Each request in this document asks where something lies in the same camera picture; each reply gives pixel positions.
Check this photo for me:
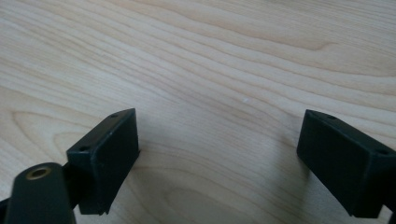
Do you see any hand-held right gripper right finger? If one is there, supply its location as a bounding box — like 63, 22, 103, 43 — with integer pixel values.
296, 108, 396, 218

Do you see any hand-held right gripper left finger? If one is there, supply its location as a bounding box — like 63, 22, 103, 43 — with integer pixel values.
64, 107, 140, 217

